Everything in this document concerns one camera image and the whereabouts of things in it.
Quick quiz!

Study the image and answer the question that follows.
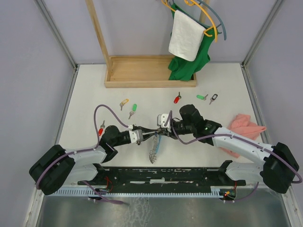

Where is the metal keyring holder with keys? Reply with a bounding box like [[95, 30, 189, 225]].
[[149, 134, 161, 164]]

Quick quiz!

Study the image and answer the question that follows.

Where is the key with red tag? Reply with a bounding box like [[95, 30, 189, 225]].
[[174, 92, 182, 104], [98, 121, 105, 137]]

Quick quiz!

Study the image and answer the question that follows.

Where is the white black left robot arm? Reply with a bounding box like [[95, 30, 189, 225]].
[[29, 125, 159, 195]]

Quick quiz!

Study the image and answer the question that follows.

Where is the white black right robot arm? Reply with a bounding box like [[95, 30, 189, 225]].
[[157, 105, 303, 194]]

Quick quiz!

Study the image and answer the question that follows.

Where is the key with light green tag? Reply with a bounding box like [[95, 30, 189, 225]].
[[128, 104, 137, 120]]

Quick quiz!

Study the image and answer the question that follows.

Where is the key with yellow tag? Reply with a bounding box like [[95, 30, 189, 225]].
[[119, 99, 129, 111]]

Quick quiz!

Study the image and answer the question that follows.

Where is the key with black tag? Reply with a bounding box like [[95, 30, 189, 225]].
[[209, 94, 218, 104]]

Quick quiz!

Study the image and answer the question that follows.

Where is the green shirt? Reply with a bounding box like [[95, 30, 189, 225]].
[[168, 3, 215, 81]]

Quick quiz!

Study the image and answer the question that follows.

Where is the pink cloth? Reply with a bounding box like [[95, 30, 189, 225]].
[[219, 113, 267, 159]]

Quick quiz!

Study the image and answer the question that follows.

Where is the wooden clothes rack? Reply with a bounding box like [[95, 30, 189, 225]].
[[85, 0, 197, 88]]

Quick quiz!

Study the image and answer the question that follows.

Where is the white towel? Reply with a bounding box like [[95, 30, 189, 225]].
[[169, 10, 205, 61]]

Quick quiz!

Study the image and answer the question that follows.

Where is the yellow clothes hanger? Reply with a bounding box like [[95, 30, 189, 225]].
[[160, 0, 219, 37]]

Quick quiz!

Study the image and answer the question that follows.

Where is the grey clothes hanger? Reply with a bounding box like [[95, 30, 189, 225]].
[[161, 0, 227, 40]]

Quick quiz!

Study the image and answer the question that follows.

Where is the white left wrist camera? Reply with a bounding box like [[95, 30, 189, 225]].
[[129, 130, 143, 143]]

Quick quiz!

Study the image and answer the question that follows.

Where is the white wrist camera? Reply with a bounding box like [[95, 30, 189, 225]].
[[129, 130, 143, 143], [157, 113, 171, 129]]

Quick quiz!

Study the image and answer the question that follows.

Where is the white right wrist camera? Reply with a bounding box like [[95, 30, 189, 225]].
[[157, 113, 171, 129]]

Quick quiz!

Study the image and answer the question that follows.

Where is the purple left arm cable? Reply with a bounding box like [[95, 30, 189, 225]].
[[35, 104, 133, 190]]

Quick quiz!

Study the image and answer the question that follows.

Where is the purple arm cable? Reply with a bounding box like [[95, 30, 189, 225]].
[[167, 110, 303, 184], [35, 104, 133, 190]]

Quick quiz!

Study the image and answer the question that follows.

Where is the white cable duct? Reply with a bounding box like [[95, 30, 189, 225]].
[[51, 186, 225, 197]]

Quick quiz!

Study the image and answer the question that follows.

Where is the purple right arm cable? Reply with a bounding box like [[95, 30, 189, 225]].
[[167, 110, 303, 184]]

